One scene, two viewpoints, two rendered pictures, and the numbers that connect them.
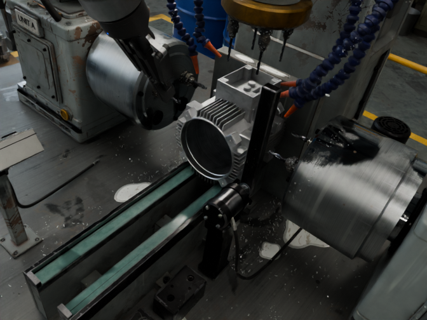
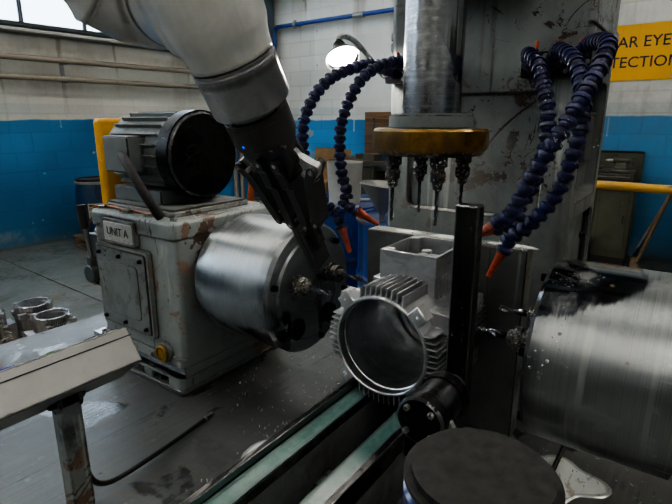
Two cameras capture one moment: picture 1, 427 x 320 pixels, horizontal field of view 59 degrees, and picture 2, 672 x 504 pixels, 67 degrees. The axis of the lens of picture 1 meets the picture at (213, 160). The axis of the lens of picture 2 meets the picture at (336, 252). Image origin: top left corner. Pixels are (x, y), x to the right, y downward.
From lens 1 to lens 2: 0.22 m
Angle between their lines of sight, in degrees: 26
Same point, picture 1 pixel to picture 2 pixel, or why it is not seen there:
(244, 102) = (424, 269)
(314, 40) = (495, 197)
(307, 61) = not seen: hidden behind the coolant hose
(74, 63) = (178, 271)
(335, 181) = (599, 330)
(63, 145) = (158, 401)
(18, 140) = (103, 343)
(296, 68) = not seen: hidden behind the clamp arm
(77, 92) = (181, 314)
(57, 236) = not seen: outside the picture
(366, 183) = (650, 321)
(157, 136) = (294, 376)
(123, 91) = (249, 290)
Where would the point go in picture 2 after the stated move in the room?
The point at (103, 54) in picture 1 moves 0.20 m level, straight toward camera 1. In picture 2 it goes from (219, 250) to (230, 283)
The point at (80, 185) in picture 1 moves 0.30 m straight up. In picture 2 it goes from (185, 450) to (171, 283)
